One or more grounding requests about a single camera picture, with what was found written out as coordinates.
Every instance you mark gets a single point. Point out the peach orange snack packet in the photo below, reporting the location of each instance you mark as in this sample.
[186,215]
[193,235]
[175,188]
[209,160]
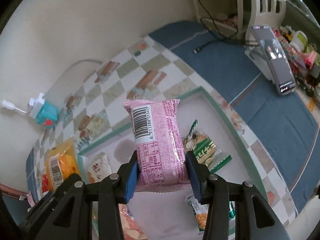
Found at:
[130,225]

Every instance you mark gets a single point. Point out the pink snack packet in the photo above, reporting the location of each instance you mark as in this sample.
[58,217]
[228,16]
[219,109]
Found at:
[160,140]

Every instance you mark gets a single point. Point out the white furniture frame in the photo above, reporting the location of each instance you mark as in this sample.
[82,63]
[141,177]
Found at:
[240,12]

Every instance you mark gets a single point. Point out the silver white snack packet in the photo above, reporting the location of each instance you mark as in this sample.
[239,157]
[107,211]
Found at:
[200,215]

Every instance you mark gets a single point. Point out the black smartphone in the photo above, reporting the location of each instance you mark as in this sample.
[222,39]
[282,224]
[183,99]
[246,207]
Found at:
[277,62]

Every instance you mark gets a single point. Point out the small pink wrapper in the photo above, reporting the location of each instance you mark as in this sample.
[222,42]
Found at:
[30,198]

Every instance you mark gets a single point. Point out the teal box with red label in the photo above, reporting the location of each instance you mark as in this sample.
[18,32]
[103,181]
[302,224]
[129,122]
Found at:
[46,115]

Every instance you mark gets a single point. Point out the green-striped white snack packet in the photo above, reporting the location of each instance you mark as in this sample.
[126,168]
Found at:
[207,150]

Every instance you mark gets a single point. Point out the orange yellow snack packet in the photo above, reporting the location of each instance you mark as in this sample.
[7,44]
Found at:
[63,165]

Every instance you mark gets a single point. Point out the beige power strip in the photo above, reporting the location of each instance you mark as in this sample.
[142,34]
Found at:
[220,26]

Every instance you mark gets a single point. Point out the brown wooden post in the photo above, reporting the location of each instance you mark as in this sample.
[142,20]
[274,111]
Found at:
[12,190]

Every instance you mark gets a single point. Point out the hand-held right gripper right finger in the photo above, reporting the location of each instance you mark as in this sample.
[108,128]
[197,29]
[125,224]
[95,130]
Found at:
[196,177]

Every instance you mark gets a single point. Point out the white phone stand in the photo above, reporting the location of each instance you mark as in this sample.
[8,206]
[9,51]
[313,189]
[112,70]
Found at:
[257,60]

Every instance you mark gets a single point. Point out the teal-edged shallow cardboard tray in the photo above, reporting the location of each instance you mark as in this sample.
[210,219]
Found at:
[237,195]

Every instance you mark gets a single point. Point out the white power strip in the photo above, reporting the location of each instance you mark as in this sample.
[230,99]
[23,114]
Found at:
[36,105]

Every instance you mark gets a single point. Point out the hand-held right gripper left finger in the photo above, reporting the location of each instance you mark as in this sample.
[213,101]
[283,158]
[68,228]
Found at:
[131,180]

